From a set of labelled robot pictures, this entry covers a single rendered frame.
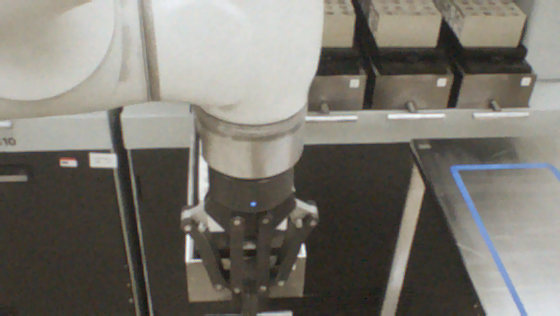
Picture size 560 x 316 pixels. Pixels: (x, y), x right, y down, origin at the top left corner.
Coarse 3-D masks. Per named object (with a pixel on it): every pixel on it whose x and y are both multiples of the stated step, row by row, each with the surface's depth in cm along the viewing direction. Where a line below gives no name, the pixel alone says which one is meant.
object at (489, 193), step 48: (432, 144) 87; (480, 144) 88; (528, 144) 88; (432, 192) 79; (480, 192) 79; (528, 192) 80; (480, 240) 72; (528, 240) 73; (384, 288) 105; (480, 288) 67; (528, 288) 67
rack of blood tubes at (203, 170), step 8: (200, 144) 77; (200, 152) 76; (200, 160) 74; (200, 168) 73; (200, 176) 72; (200, 184) 71; (200, 192) 70; (200, 200) 69; (208, 216) 70; (208, 224) 71; (216, 224) 71; (280, 224) 72
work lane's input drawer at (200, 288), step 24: (192, 120) 91; (192, 144) 87; (192, 168) 83; (192, 192) 79; (192, 240) 72; (216, 240) 71; (192, 264) 70; (192, 288) 72; (288, 288) 74; (264, 312) 71; (288, 312) 71
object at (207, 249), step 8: (184, 208) 57; (184, 224) 56; (192, 224) 56; (184, 232) 57; (192, 232) 57; (200, 232) 57; (208, 232) 59; (200, 240) 57; (208, 240) 58; (200, 248) 58; (208, 248) 58; (216, 248) 61; (200, 256) 59; (208, 256) 59; (216, 256) 60; (208, 264) 60; (216, 264) 60; (208, 272) 60; (216, 272) 60; (216, 280) 61; (216, 288) 62
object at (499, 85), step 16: (448, 48) 114; (464, 64) 108; (480, 64) 107; (496, 64) 108; (512, 64) 108; (528, 64) 108; (464, 80) 107; (480, 80) 107; (496, 80) 108; (512, 80) 108; (528, 80) 108; (464, 96) 109; (480, 96) 109; (496, 96) 110; (512, 96) 110; (528, 96) 110; (480, 112) 107; (496, 112) 107; (512, 112) 107
